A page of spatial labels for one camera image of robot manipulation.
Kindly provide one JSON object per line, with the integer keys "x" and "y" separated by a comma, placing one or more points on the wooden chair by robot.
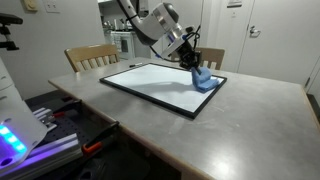
{"x": 106, "y": 53}

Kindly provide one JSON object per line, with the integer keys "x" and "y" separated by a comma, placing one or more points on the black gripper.
{"x": 188, "y": 57}

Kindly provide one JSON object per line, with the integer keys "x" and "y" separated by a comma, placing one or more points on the wooden chair near door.
{"x": 209, "y": 55}

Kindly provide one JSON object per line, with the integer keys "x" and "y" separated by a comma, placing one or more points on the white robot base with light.
{"x": 20, "y": 130}

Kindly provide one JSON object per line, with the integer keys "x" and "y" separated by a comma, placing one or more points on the aluminium rail extrusion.
{"x": 45, "y": 159}

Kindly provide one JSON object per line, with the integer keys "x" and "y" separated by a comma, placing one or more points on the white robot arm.
{"x": 164, "y": 21}

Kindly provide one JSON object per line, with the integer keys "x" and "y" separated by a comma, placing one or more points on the black marker pen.
{"x": 135, "y": 65}

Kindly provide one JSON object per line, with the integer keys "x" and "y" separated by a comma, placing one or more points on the black framed white board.
{"x": 168, "y": 87}

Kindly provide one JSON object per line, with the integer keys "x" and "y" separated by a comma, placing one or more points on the silver door lever handle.
{"x": 254, "y": 32}

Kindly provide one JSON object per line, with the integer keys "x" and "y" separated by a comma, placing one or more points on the black camera on mount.
{"x": 5, "y": 21}

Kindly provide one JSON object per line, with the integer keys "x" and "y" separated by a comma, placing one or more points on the door sign plate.
{"x": 234, "y": 3}

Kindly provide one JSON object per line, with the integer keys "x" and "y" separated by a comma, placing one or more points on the beige wall thermostat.
{"x": 30, "y": 5}

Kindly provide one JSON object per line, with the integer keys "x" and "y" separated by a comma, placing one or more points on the blue cloth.
{"x": 203, "y": 82}

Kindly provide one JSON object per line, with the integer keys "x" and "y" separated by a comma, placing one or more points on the orange black clamp far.
{"x": 69, "y": 106}

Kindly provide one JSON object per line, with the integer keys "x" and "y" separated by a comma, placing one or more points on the orange black clamp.
{"x": 69, "y": 106}
{"x": 96, "y": 143}

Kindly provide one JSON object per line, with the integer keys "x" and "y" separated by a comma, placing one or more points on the orange black clamp near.
{"x": 96, "y": 143}

